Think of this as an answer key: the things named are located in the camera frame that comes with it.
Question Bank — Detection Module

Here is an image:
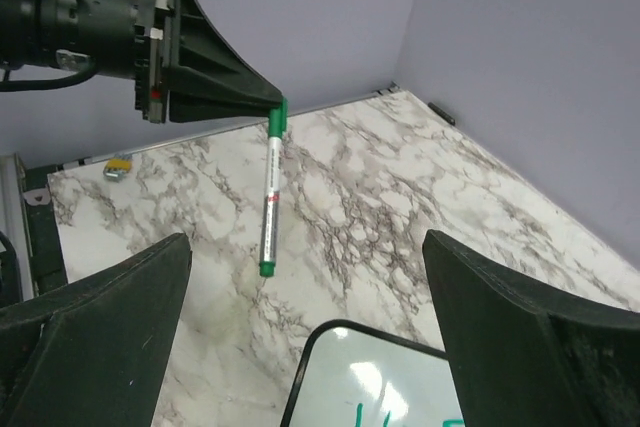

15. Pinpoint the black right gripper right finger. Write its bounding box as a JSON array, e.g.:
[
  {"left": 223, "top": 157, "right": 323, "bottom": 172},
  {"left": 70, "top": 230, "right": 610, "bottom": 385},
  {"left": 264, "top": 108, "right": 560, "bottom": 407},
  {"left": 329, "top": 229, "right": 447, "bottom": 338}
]
[{"left": 422, "top": 230, "right": 639, "bottom": 426}]

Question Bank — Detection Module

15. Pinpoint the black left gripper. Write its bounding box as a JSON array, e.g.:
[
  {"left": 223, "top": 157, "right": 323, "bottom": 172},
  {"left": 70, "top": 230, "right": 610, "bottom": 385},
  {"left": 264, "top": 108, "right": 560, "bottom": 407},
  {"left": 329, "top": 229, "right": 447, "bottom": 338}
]
[{"left": 134, "top": 0, "right": 284, "bottom": 123}]

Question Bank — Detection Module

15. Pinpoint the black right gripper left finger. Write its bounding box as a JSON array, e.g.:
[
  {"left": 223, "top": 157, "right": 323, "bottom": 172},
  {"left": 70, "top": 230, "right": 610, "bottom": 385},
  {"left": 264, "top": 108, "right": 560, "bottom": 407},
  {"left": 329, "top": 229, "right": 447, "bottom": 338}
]
[{"left": 1, "top": 233, "right": 192, "bottom": 426}]

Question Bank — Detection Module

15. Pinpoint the green capped whiteboard marker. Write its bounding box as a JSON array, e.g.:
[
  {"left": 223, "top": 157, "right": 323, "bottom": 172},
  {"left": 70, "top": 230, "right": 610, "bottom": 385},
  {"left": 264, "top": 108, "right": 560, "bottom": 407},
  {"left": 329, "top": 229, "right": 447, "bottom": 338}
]
[{"left": 259, "top": 99, "right": 288, "bottom": 278}]

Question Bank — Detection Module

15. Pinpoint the white whiteboard black frame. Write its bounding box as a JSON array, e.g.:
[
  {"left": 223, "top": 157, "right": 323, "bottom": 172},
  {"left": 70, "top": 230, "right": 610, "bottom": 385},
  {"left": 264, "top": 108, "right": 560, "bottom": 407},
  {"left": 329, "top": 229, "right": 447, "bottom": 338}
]
[{"left": 280, "top": 319, "right": 464, "bottom": 427}]

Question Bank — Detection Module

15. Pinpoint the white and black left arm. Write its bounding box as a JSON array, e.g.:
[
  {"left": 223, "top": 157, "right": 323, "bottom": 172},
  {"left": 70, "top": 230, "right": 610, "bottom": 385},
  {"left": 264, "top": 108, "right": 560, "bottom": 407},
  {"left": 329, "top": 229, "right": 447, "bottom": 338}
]
[{"left": 1, "top": 0, "right": 287, "bottom": 129}]

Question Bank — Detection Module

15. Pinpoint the small yellow grey object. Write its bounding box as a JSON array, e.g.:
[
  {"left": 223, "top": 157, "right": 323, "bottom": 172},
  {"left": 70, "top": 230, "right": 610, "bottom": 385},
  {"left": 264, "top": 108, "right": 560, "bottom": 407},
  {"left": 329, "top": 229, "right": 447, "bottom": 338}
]
[{"left": 103, "top": 155, "right": 133, "bottom": 182}]

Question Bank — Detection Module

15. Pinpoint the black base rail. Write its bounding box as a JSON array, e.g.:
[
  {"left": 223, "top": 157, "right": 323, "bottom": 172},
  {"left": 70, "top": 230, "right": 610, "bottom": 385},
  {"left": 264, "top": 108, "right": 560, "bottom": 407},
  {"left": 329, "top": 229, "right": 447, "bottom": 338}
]
[{"left": 18, "top": 159, "right": 68, "bottom": 295}]

